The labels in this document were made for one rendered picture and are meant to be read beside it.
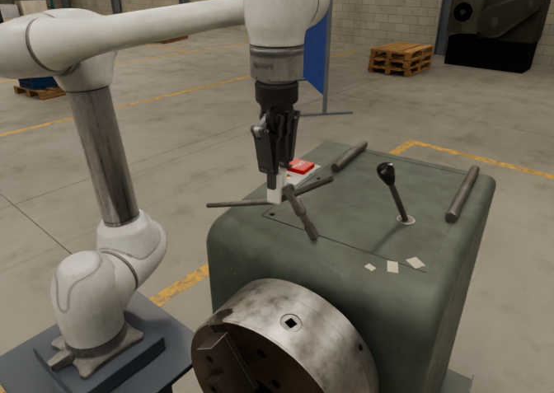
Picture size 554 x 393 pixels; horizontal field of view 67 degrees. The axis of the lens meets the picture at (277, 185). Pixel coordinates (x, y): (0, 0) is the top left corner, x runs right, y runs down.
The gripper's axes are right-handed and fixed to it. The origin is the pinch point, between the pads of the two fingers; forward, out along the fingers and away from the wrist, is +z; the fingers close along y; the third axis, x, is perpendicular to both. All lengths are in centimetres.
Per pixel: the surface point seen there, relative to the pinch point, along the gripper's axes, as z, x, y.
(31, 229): 134, -259, -59
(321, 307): 11.8, 17.2, 13.1
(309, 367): 13.4, 20.6, 23.0
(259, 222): 9.2, -3.8, 0.8
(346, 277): 10.4, 18.0, 5.6
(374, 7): 42, -388, -1051
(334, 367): 15.3, 22.9, 19.6
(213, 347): 14.5, 6.1, 27.1
